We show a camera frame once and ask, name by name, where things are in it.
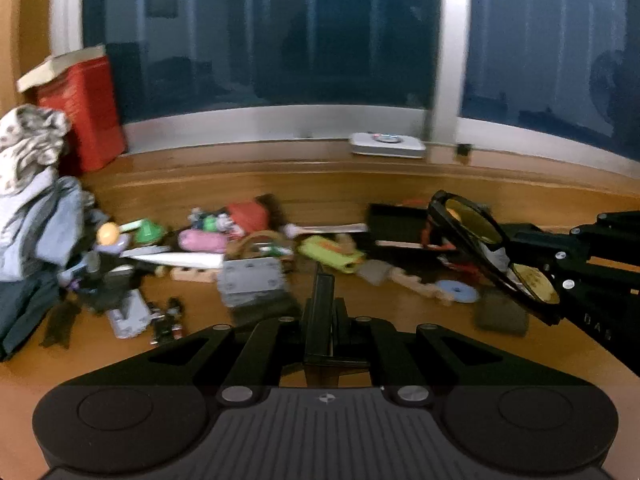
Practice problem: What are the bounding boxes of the black yellow-lens sunglasses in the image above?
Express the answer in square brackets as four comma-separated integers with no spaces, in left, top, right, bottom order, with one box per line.
[427,190,564,326]

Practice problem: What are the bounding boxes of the black plastic tray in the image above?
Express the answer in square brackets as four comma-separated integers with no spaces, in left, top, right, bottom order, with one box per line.
[303,262,364,389]

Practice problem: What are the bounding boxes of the grey plastic block toy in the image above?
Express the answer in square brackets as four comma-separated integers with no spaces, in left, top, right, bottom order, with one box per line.
[217,257,288,308]

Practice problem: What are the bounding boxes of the yellow green toy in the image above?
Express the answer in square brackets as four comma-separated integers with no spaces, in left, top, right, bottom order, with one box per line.
[298,235,366,274]

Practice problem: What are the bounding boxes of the blue disc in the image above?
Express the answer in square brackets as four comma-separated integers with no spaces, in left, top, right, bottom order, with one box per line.
[435,280,480,304]

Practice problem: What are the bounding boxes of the small black toy car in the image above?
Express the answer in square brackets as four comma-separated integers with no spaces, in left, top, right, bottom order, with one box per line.
[149,297,184,347]

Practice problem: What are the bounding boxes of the black box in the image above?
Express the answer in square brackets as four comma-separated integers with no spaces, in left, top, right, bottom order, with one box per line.
[366,204,430,255]

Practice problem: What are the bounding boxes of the red toy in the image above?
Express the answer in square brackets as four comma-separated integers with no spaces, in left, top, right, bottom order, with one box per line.
[227,200,270,235]

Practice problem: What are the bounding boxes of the pink plush toy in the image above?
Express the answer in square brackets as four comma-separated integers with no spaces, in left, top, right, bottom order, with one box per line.
[178,229,228,254]

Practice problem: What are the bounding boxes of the white long strip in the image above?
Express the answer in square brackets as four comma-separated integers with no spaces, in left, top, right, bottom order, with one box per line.
[122,250,224,270]

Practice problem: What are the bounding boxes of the grey flat brick plate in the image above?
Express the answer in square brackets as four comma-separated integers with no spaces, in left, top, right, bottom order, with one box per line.
[106,289,151,339]

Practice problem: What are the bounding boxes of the green cone toy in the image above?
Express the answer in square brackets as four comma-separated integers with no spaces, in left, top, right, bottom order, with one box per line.
[134,219,167,246]

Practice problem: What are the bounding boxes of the white box on sill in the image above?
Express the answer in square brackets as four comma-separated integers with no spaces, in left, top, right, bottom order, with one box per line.
[349,132,426,159]

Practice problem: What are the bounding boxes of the orange ball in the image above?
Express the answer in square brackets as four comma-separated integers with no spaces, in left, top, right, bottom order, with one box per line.
[96,222,120,246]

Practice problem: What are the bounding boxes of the pile of clothes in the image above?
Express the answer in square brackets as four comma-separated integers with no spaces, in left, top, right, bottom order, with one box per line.
[1,104,93,361]

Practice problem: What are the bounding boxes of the red box with white lid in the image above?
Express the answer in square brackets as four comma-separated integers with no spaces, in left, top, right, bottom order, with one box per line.
[16,44,126,172]

